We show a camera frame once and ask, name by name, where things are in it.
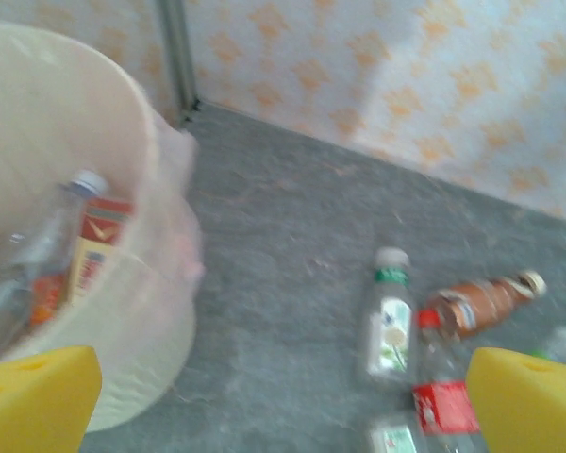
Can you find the cream plastic bin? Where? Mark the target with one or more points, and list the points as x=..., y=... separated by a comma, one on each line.
x=52, y=94

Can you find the clear plastic bottle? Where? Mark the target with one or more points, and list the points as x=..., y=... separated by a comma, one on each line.
x=33, y=255

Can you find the clear bottle red cap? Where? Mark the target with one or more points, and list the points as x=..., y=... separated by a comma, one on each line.
x=445, y=406

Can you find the clear bottle green white label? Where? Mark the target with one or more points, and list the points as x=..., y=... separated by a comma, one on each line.
x=394, y=439

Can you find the orange label plastic bottle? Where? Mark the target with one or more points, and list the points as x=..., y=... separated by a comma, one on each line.
x=47, y=297

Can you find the aluminium wall corner rail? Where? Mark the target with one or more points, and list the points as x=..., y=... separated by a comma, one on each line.
x=177, y=56

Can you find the clear plastic bin liner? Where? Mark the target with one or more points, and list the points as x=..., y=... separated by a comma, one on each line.
x=179, y=212

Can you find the clear bottle flower label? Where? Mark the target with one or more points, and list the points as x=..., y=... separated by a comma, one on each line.
x=391, y=330

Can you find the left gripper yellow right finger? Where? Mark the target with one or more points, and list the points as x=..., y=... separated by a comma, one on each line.
x=533, y=410

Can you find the brown coffee drink bottle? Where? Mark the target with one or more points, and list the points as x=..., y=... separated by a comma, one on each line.
x=486, y=302

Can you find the red paper carton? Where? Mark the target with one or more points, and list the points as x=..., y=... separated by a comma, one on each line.
x=99, y=226

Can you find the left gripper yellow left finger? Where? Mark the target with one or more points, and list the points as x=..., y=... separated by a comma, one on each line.
x=33, y=406

